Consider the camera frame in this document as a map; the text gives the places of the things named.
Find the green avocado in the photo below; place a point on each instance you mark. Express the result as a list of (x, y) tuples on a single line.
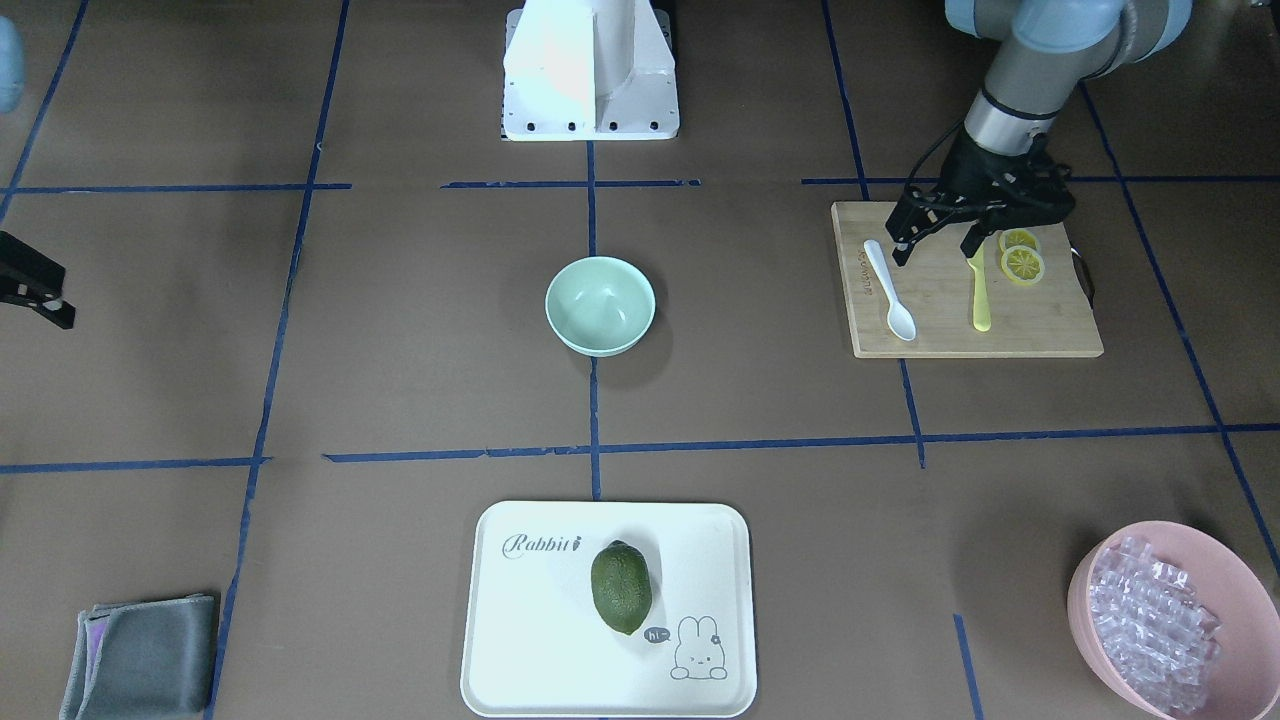
[(621, 588)]

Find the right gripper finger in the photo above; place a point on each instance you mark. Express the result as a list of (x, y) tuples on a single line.
[(30, 279)]

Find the white rabbit tray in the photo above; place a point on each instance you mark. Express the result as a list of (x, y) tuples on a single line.
[(535, 646)]

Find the light green bowl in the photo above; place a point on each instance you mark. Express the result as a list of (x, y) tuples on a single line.
[(600, 306)]

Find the yellow plastic knife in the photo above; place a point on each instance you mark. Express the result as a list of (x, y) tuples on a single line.
[(981, 312)]

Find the white camera post base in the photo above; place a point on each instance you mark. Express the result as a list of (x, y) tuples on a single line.
[(590, 71)]

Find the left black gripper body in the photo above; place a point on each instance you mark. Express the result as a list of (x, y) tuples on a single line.
[(972, 165)]

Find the lemon slice back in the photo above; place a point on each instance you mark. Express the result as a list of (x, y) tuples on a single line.
[(1018, 237)]

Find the bamboo cutting board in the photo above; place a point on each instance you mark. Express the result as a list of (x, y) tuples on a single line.
[(1052, 318)]

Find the clear ice cubes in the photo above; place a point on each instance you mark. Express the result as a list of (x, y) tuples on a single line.
[(1152, 627)]

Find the grey folded cloth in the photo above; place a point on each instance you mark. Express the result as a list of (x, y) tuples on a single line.
[(142, 660)]

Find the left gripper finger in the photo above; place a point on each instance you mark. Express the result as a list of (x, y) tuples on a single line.
[(907, 229), (978, 233)]

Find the white plastic spoon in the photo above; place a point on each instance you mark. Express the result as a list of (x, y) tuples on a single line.
[(898, 319)]

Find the lemon slice front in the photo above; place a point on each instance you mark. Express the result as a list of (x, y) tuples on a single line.
[(1023, 265)]

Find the pink bowl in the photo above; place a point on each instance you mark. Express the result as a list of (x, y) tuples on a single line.
[(1244, 682)]

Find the lemon slice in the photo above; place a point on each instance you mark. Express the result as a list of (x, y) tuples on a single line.
[(1018, 237), (1023, 265)]

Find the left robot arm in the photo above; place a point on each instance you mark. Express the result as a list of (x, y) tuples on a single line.
[(1046, 49)]

